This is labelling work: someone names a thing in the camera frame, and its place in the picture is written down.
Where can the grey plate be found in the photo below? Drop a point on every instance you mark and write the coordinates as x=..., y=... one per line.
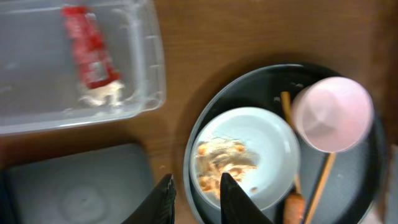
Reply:
x=264, y=134

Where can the orange carrot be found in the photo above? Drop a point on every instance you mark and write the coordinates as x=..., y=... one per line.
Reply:
x=293, y=209

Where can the clear plastic bin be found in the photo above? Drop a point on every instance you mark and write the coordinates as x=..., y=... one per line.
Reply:
x=73, y=63

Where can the black rectangular tray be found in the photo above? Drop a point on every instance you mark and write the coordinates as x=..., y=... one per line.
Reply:
x=103, y=186

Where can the red snack wrapper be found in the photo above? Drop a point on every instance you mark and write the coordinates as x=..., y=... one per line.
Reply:
x=100, y=81

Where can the food scraps pile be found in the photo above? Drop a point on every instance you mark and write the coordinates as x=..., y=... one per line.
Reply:
x=219, y=156

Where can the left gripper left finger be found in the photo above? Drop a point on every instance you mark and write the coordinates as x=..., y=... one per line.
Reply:
x=159, y=206

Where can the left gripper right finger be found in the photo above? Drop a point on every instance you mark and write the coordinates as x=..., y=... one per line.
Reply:
x=236, y=207

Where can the wooden chopstick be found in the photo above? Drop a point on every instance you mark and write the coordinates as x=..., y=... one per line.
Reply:
x=286, y=106
x=330, y=159

